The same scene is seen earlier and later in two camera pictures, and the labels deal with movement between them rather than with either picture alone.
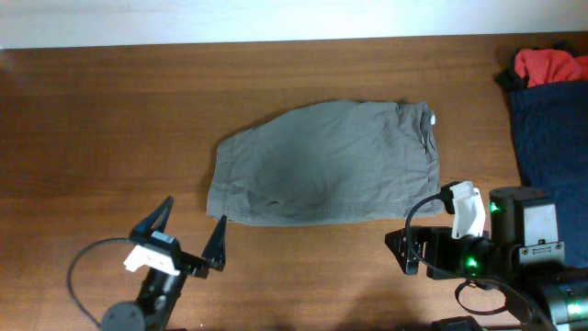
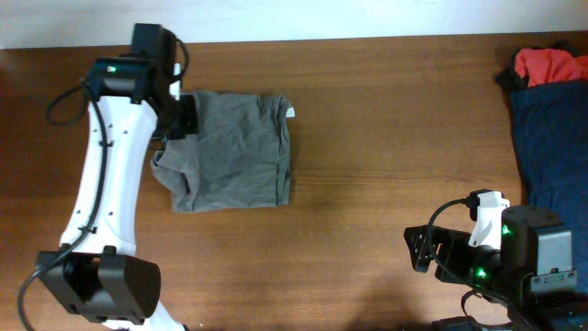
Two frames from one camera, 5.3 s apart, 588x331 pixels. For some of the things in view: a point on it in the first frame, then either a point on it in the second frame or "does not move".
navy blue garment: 551,120 does not move
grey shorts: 335,161 -> 239,157
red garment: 546,66 does not move
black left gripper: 213,251 -> 189,120
